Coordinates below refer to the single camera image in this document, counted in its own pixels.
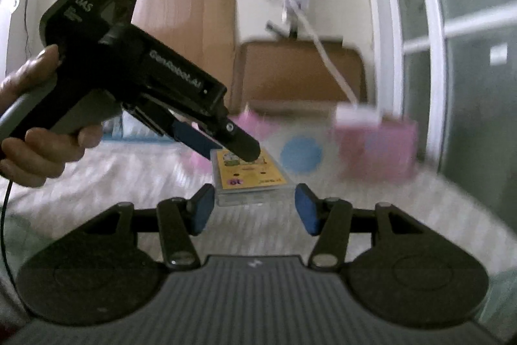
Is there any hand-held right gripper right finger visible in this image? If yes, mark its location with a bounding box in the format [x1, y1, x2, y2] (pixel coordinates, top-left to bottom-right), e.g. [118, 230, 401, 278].
[295, 183, 429, 269]

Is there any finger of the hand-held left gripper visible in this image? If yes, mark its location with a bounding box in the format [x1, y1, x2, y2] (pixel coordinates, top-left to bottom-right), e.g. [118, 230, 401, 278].
[172, 118, 224, 160]
[210, 119, 261, 162]

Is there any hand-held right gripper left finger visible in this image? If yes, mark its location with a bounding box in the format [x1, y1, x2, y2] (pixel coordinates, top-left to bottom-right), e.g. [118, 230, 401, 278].
[81, 184, 216, 270]

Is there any yellow card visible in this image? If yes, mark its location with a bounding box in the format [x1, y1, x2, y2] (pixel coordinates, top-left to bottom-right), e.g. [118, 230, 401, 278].
[210, 148, 292, 207]

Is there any pink biscuit tin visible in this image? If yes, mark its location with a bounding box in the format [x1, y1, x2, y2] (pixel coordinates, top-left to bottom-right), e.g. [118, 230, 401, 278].
[232, 108, 419, 182]

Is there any person's left hand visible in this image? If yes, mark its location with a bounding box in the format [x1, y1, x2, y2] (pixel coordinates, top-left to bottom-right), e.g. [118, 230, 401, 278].
[0, 45, 103, 188]

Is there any wooden board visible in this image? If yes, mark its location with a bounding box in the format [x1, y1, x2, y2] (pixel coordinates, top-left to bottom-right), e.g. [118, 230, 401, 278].
[131, 0, 238, 114]

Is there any white adapter block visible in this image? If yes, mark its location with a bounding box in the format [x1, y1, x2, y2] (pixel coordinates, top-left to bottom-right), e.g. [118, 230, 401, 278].
[334, 104, 381, 126]

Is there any white framed glass door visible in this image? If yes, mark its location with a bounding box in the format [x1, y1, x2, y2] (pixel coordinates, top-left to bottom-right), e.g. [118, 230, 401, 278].
[357, 0, 517, 176]

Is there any white sticker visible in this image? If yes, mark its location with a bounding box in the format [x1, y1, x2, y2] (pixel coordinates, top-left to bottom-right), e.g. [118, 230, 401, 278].
[490, 44, 509, 66]

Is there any thin black cable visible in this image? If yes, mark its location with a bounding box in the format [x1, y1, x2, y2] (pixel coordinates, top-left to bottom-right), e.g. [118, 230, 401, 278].
[23, 0, 34, 59]

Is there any white cable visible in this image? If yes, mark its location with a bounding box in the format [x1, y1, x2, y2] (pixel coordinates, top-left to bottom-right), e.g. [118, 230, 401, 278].
[285, 0, 360, 107]

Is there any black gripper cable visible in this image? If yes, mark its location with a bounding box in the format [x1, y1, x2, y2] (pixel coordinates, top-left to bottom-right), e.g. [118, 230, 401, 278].
[0, 179, 19, 285]

